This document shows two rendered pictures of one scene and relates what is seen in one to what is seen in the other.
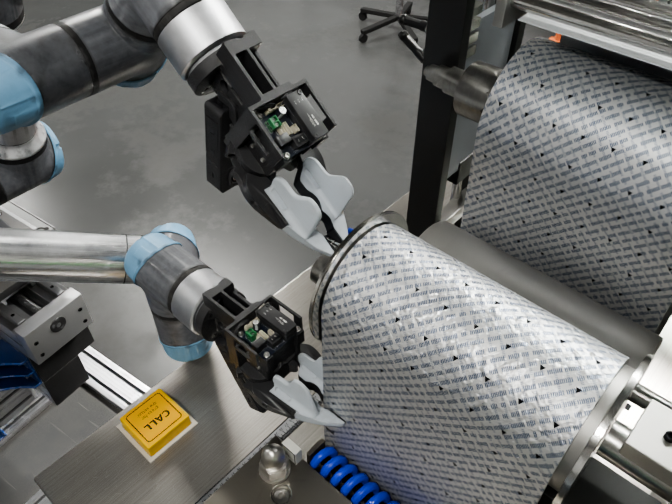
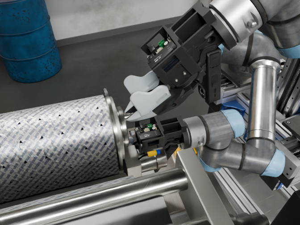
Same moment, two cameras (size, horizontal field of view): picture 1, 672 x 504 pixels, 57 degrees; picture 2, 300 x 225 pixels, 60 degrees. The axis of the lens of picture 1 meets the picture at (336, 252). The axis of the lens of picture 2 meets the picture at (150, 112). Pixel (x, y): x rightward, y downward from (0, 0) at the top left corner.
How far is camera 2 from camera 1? 0.70 m
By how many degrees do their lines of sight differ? 78
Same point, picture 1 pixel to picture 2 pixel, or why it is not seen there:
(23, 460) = (256, 181)
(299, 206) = (138, 80)
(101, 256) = (254, 118)
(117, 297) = not seen: outside the picture
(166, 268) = (210, 114)
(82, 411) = (277, 208)
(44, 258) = (254, 97)
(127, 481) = not seen: hidden behind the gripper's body
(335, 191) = (142, 99)
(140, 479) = not seen: hidden behind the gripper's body
